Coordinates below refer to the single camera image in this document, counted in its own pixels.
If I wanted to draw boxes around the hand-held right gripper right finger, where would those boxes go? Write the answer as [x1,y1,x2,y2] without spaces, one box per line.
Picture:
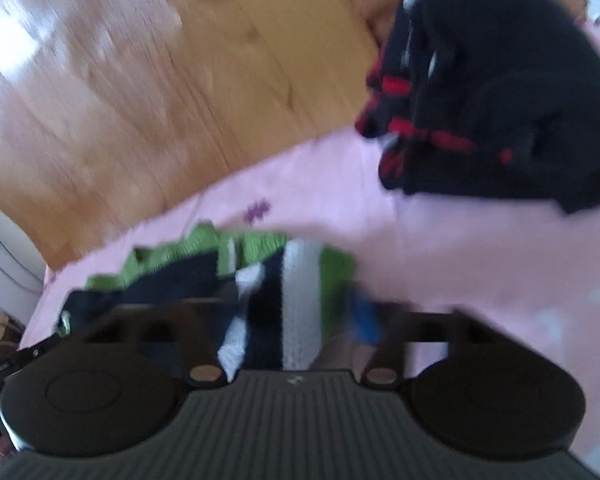
[349,290,502,388]

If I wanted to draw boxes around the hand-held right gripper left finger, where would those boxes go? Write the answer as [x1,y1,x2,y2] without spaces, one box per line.
[82,297,227,389]

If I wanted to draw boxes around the pink printed bed sheet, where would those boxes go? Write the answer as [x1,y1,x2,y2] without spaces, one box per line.
[17,20,600,478]

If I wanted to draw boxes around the green navy white striped sweater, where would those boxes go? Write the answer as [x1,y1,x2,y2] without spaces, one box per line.
[55,222,361,376]

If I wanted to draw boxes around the white curved object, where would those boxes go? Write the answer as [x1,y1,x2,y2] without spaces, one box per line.
[0,194,46,297]

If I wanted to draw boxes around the black garment with red trim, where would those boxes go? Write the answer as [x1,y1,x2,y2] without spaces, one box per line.
[355,0,600,216]

